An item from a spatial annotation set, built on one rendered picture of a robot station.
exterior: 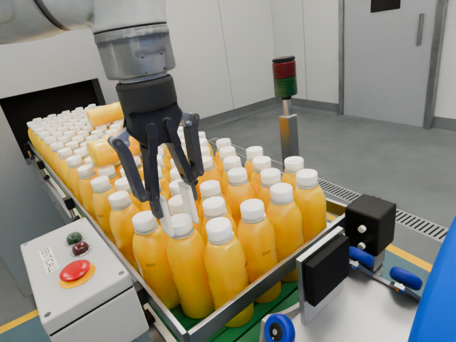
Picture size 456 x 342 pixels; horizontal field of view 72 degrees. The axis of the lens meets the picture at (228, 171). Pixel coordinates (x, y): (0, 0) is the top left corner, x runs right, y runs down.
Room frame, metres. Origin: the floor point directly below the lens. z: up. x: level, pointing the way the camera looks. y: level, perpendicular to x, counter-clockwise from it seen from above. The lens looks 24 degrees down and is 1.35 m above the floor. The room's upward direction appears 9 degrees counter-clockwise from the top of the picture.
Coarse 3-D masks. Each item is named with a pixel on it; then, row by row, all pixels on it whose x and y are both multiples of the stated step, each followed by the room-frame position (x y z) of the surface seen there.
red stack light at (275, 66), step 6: (294, 60) 0.86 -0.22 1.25; (276, 66) 0.85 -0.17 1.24; (282, 66) 0.84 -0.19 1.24; (288, 66) 0.84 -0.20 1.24; (294, 66) 0.85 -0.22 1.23; (276, 72) 0.85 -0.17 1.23; (282, 72) 0.84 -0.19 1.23; (288, 72) 0.84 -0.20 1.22; (294, 72) 0.85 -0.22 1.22; (276, 78) 0.86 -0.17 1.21
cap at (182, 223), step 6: (174, 216) 0.44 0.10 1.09; (180, 216) 0.44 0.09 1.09; (186, 216) 0.43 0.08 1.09; (174, 222) 0.42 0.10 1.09; (180, 222) 0.42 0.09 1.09; (186, 222) 0.42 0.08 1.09; (174, 228) 0.41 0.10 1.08; (180, 228) 0.41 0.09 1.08; (186, 228) 0.41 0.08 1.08; (180, 234) 0.41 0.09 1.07
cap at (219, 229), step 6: (210, 222) 0.40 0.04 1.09; (216, 222) 0.40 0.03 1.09; (222, 222) 0.40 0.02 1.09; (228, 222) 0.40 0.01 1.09; (210, 228) 0.39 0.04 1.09; (216, 228) 0.39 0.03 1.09; (222, 228) 0.38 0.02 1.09; (228, 228) 0.38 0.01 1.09; (210, 234) 0.38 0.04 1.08; (216, 234) 0.38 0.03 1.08; (222, 234) 0.38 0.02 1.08; (228, 234) 0.38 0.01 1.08; (216, 240) 0.38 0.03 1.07
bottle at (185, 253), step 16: (176, 240) 0.41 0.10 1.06; (192, 240) 0.41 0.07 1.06; (176, 256) 0.40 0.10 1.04; (192, 256) 0.40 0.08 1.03; (176, 272) 0.40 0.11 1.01; (192, 272) 0.39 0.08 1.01; (176, 288) 0.41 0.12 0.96; (192, 288) 0.39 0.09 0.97; (208, 288) 0.40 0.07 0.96; (192, 304) 0.40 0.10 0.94; (208, 304) 0.40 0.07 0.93
